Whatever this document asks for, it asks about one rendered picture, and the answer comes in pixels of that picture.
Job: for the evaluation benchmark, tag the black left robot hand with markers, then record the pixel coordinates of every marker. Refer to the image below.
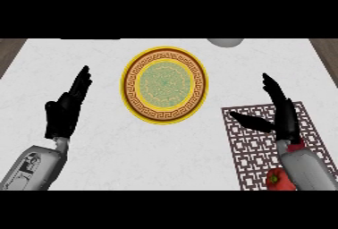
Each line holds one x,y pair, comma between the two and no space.
66,110

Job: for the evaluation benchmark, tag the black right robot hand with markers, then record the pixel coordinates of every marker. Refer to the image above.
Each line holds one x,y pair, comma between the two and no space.
284,116

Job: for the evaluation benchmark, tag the grey rounded object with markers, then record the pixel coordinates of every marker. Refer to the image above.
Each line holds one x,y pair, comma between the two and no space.
225,42

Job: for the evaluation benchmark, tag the yellow patterned round plate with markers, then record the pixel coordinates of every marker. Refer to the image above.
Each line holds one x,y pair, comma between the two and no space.
165,85

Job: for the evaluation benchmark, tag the brown lattice placemat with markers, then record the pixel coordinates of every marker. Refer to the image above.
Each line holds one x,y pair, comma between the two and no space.
253,149

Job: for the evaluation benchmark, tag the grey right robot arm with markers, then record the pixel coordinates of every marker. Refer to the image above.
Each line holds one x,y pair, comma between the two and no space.
308,168

